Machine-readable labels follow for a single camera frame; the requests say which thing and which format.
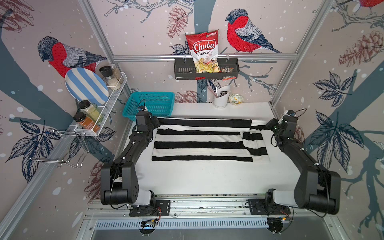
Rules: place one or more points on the yellow spice jar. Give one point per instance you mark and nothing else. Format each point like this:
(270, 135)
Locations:
(91, 110)

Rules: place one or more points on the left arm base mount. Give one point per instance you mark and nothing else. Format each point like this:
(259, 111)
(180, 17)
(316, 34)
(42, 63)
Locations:
(160, 208)

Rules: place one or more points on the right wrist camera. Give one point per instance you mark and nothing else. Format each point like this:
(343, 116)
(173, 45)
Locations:
(289, 114)

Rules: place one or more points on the black wall-mounted wire shelf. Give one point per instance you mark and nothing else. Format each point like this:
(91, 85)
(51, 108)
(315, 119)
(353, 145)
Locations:
(187, 69)

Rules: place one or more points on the small floral ceramic bowl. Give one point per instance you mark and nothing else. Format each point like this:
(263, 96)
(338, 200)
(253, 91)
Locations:
(236, 99)

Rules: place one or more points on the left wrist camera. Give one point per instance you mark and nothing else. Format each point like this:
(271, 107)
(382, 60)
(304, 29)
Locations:
(142, 108)

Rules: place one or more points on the blue white striped plate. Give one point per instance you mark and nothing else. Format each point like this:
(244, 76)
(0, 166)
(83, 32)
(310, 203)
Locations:
(84, 84)

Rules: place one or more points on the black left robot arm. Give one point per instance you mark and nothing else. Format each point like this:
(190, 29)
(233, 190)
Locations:
(119, 180)

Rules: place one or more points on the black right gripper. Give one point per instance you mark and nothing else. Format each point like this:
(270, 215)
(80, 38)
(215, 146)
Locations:
(272, 121)

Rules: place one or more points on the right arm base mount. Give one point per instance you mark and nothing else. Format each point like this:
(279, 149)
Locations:
(260, 207)

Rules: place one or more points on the red Chuba cassava chips bag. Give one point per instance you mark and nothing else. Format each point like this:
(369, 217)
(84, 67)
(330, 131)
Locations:
(204, 51)

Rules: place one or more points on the white wire wall rack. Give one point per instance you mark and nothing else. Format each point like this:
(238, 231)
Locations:
(105, 110)

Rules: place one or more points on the black white striped pillowcase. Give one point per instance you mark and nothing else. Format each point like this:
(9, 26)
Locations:
(187, 139)

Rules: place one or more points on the clear glass spice shaker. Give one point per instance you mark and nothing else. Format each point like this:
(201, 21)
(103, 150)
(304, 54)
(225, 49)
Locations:
(117, 73)

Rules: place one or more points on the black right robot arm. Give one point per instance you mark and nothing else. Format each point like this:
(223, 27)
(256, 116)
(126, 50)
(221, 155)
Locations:
(317, 189)

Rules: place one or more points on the orange spice jar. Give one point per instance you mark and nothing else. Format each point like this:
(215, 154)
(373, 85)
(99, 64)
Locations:
(86, 122)

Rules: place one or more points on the black lid salt shaker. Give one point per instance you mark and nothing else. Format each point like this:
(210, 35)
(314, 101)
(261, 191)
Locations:
(112, 82)

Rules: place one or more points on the white utensil holder cup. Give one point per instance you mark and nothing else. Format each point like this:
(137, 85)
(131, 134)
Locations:
(221, 100)

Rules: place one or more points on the teal plastic basket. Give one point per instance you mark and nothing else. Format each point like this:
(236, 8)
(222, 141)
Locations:
(160, 104)

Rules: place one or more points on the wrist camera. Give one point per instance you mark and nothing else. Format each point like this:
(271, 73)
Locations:
(142, 108)
(289, 114)

